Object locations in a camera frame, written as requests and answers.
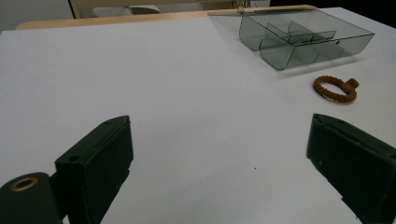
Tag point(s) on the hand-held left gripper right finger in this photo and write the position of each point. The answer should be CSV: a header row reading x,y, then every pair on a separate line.
x,y
358,161

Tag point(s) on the clear grey divided organizer box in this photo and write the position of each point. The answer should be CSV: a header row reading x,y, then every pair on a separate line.
x,y
299,40

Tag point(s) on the light wooden table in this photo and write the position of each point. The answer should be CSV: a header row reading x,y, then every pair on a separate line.
x,y
124,18

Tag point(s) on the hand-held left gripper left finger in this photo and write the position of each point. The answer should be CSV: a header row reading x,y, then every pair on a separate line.
x,y
96,168

